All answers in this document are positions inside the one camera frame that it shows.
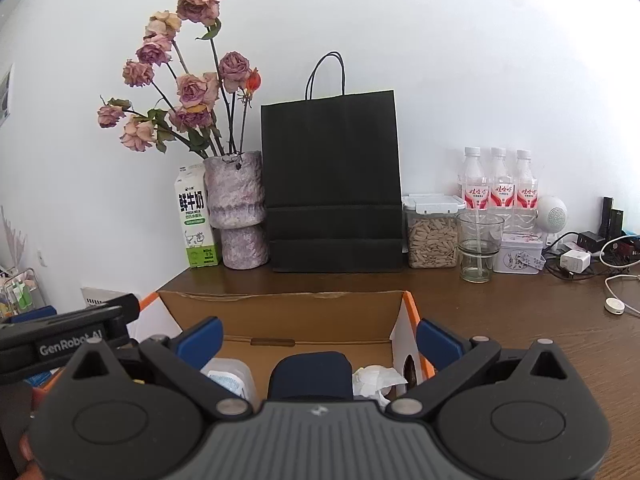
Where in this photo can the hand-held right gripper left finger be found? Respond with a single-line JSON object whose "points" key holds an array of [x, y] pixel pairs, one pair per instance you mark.
{"points": [[200, 342]]}

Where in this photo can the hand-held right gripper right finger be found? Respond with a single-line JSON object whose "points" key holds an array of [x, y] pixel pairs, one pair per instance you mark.
{"points": [[437, 342]]}

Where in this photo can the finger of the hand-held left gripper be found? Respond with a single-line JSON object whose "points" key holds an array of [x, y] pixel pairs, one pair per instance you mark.
{"points": [[122, 317]]}

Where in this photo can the white plastic jar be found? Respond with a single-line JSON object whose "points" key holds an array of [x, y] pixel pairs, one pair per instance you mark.
{"points": [[225, 382]]}

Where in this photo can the white tissue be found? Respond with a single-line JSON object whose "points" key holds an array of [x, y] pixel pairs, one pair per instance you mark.
{"points": [[372, 380]]}

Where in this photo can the red cardboard box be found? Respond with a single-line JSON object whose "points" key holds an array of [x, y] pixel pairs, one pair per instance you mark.
{"points": [[300, 320]]}

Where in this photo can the navy zipper pouch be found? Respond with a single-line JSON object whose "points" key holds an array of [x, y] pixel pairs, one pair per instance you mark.
{"points": [[310, 375]]}

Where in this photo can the clear seed container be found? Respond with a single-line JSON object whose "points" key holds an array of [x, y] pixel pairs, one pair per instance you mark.
{"points": [[432, 242]]}

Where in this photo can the white vented panel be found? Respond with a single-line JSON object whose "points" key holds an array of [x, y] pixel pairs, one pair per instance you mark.
{"points": [[97, 296]]}

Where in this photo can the metal storage cart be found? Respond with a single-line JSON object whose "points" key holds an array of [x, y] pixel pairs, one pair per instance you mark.
{"points": [[20, 290]]}

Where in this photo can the clear glass cup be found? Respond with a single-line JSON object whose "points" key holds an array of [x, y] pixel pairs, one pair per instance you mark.
{"points": [[480, 271]]}

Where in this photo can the white tin box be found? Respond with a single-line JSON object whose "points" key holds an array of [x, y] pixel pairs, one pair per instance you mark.
{"points": [[517, 260]]}

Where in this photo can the white green milk carton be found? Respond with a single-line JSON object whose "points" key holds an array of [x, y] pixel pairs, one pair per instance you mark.
{"points": [[195, 220]]}

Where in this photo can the purple ceramic vase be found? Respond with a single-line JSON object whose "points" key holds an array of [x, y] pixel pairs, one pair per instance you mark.
{"points": [[235, 195]]}

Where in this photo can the white charger adapter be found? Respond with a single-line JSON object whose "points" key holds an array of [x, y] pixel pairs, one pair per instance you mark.
{"points": [[575, 261]]}

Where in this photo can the white round speaker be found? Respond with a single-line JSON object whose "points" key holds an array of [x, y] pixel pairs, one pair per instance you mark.
{"points": [[552, 215]]}

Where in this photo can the black power strip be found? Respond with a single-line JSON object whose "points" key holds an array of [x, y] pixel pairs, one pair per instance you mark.
{"points": [[590, 240]]}

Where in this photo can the black paper bag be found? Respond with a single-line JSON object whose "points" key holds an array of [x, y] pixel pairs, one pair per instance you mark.
{"points": [[330, 185]]}

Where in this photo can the black upright device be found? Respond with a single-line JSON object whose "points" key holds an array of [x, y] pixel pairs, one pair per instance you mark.
{"points": [[607, 215]]}

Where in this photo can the dried pink roses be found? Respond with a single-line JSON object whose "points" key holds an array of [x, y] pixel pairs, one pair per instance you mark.
{"points": [[200, 0]]}

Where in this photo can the white wall outlet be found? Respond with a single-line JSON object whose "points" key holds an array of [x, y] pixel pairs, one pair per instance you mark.
{"points": [[43, 258]]}

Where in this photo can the white wall unit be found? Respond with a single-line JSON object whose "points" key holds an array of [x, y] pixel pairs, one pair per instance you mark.
{"points": [[5, 95]]}

